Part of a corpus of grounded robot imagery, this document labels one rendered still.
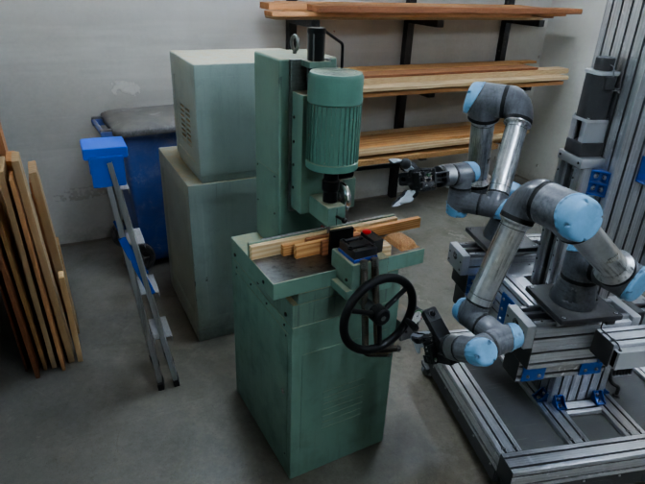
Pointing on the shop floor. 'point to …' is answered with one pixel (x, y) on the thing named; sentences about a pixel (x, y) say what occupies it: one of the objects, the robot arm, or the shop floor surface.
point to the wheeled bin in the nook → (143, 170)
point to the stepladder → (104, 173)
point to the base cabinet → (307, 380)
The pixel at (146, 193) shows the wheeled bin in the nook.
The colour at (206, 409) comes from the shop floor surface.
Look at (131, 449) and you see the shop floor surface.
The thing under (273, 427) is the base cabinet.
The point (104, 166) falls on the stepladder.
